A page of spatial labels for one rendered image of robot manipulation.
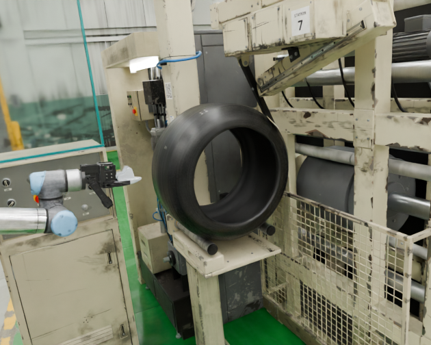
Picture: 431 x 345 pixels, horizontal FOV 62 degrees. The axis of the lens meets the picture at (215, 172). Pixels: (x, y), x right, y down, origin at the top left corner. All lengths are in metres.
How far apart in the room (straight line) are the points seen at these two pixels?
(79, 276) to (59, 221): 0.90
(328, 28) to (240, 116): 0.42
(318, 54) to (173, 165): 0.67
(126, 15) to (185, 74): 8.95
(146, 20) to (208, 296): 9.29
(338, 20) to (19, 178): 1.49
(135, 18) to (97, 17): 0.98
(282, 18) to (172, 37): 0.51
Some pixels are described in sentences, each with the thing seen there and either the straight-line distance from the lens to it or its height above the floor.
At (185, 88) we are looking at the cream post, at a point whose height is 1.51.
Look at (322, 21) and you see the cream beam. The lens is 1.28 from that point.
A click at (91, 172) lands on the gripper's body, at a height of 1.27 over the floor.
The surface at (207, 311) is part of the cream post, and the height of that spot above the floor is 0.36.
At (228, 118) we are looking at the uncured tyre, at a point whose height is 1.40.
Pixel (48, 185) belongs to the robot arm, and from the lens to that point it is 1.28.
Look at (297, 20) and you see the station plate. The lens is 1.32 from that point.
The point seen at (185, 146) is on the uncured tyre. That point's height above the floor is 1.32.
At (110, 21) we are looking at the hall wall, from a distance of 10.49.
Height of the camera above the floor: 1.55
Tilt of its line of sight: 15 degrees down
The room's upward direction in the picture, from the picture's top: 5 degrees counter-clockwise
